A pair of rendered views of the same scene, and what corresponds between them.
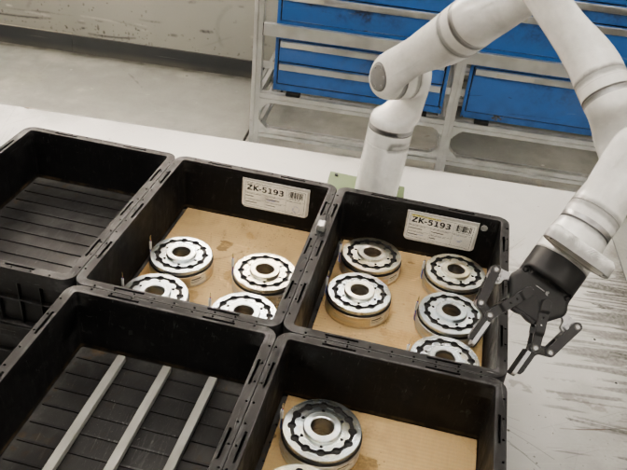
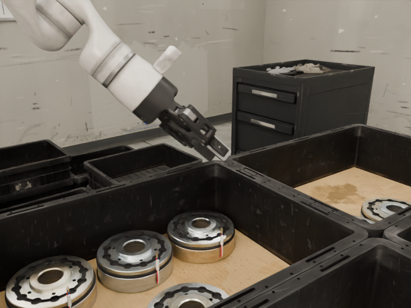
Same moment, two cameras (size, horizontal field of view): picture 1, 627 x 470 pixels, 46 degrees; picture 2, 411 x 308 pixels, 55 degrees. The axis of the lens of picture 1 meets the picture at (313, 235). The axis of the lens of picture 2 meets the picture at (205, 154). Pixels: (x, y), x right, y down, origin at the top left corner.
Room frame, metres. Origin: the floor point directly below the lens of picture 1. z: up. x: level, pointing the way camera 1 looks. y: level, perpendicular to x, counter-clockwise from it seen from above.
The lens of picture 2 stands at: (1.15, 0.17, 1.17)
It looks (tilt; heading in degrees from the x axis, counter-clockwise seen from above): 20 degrees down; 225
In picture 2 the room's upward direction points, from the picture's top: straight up
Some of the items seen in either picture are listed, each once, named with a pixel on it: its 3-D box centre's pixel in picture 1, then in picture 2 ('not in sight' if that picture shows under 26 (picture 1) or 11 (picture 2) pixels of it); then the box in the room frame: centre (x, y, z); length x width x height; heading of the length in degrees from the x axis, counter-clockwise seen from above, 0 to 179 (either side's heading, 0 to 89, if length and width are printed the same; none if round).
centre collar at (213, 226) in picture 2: (444, 358); (200, 224); (0.78, -0.21, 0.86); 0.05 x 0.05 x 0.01
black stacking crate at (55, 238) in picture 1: (49, 223); not in sight; (1.00, 0.44, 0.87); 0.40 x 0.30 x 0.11; 170
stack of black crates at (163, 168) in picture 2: not in sight; (146, 209); (0.27, -1.07, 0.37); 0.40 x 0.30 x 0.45; 175
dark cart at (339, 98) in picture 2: not in sight; (297, 148); (-0.67, -0.93, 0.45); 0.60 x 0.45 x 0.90; 174
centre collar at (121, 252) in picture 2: (451, 311); (134, 247); (0.89, -0.23, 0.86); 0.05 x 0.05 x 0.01
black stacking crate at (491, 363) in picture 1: (402, 298); (160, 275); (0.90, -0.15, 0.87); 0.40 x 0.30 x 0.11; 170
